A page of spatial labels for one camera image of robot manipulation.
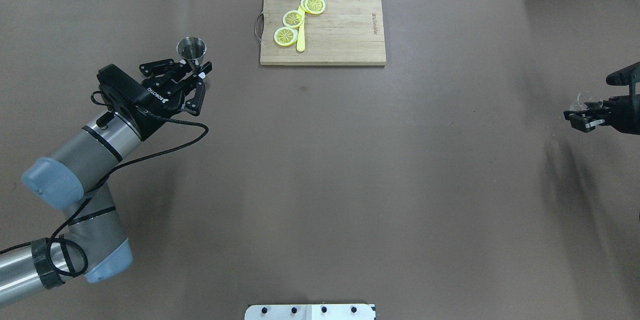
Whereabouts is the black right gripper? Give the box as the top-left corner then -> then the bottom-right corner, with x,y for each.
563,62 -> 640,135

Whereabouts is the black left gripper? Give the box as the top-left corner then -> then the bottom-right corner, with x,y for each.
132,59 -> 206,141

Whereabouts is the clear glass shaker cup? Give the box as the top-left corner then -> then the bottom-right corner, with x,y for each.
569,91 -> 601,112

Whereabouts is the steel jigger measuring cup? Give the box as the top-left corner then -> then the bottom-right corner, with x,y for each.
176,36 -> 207,74

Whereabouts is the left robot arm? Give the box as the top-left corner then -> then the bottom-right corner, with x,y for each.
0,58 -> 213,307

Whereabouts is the yellow plastic knife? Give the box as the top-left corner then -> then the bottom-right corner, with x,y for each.
295,5 -> 307,53

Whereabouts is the lemon slice middle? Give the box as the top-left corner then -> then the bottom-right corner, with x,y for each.
282,9 -> 306,29

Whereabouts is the wooden cutting board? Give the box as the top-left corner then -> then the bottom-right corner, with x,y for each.
259,0 -> 387,67

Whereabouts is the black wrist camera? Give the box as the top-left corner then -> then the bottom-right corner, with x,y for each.
96,64 -> 151,117

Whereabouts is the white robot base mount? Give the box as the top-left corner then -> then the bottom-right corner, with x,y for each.
244,303 -> 377,320

